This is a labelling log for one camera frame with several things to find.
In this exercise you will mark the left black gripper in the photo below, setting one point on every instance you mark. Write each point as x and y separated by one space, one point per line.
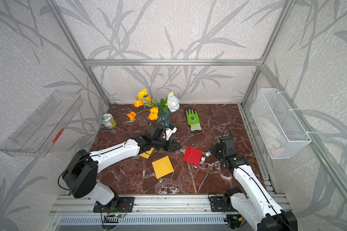
171 145

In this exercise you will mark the yellow envelope front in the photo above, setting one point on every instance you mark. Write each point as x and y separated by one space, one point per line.
162 167

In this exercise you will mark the yellow envelope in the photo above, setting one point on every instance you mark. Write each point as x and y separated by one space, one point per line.
147 154
162 167

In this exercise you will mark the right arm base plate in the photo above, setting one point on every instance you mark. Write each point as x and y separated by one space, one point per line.
229 203

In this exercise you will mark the clear plastic wall shelf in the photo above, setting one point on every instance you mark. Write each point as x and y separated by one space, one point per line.
36 136

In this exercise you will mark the white cloth in basket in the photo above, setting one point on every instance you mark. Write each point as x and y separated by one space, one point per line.
273 140

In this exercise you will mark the blue glass vase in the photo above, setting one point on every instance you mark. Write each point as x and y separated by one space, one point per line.
164 117

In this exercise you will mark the red envelope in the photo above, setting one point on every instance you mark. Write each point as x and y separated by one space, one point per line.
193 155

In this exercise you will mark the green work glove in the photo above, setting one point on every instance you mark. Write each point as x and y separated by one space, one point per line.
193 120

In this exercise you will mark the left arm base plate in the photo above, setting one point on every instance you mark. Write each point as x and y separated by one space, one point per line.
122 204

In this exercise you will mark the white wire basket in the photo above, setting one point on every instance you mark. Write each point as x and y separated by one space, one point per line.
271 104

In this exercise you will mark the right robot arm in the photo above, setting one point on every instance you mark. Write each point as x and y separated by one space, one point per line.
252 201

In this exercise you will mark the small tin can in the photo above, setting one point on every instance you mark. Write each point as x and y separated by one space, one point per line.
108 121

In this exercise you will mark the aluminium front rail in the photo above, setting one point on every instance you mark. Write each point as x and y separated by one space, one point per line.
154 204

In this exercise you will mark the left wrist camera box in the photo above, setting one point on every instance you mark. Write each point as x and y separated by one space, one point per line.
169 131

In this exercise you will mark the artificial flower bouquet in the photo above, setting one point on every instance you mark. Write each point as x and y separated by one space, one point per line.
171 103

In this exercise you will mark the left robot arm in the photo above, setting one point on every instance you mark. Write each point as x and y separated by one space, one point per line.
81 173

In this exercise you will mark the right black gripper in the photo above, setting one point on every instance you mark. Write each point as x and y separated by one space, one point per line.
213 150

